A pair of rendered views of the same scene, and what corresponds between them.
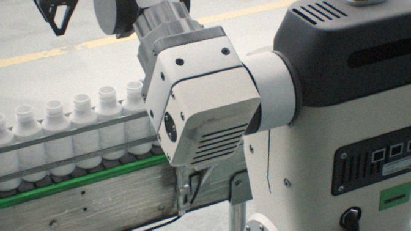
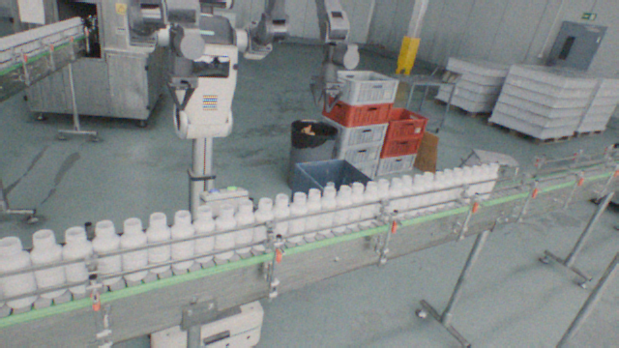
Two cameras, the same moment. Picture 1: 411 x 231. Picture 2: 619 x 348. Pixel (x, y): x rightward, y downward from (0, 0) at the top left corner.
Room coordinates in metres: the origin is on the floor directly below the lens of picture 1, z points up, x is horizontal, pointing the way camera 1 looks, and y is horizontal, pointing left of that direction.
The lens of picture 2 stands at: (2.41, 0.06, 1.72)
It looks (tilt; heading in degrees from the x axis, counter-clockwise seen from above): 26 degrees down; 171
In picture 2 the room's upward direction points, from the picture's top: 10 degrees clockwise
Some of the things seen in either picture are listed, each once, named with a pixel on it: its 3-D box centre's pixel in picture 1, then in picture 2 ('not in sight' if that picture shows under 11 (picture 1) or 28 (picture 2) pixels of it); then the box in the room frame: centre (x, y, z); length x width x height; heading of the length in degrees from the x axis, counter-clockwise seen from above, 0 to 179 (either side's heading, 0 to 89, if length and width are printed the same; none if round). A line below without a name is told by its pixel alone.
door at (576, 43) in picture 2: not in sight; (565, 67); (-6.52, 7.52, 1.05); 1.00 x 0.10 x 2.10; 26
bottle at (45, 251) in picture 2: not in sight; (48, 263); (1.71, -0.38, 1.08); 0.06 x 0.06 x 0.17
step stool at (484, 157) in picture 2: not in sight; (486, 168); (-1.27, 2.74, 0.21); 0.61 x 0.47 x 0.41; 169
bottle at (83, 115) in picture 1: (84, 131); (310, 213); (1.40, 0.26, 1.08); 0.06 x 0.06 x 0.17
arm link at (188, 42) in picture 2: not in sight; (186, 28); (1.48, -0.13, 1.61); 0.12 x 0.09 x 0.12; 28
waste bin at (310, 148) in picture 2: not in sight; (309, 158); (-0.78, 0.56, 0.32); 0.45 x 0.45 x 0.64
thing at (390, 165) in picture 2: not in sight; (385, 158); (-1.51, 1.60, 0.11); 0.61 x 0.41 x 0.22; 119
